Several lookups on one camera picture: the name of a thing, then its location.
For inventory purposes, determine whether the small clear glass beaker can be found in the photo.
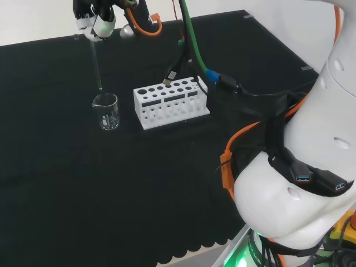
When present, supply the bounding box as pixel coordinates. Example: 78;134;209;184
92;92;121;131

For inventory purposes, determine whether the yellow stop button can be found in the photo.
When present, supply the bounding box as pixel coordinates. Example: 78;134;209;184
329;211;356;249

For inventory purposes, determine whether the white test tube rack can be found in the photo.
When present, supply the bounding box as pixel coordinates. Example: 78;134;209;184
133;75;211;131

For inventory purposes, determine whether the clear glass rod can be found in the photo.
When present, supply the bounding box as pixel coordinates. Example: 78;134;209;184
90;38;103;91

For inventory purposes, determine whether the blue cable connector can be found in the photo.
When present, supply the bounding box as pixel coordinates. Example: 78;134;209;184
204;67;221;84

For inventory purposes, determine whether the green cable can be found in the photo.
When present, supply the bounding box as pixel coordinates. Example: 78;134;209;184
179;0;210;73

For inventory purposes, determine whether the black cable with USB plug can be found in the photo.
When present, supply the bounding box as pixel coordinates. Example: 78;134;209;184
161;36;195;86

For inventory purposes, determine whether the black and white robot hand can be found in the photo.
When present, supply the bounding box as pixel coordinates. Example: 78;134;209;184
72;0;116;43

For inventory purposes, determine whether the black USB socket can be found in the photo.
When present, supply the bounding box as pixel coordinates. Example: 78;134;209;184
289;163;314;184
316;169;349;193

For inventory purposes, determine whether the orange cable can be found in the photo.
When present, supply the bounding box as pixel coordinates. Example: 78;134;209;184
123;4;342;267

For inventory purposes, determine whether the black cable adapter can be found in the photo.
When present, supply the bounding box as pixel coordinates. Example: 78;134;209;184
219;73;243;96

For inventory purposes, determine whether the black bench cloth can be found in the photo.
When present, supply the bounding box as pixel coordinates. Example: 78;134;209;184
0;9;320;267

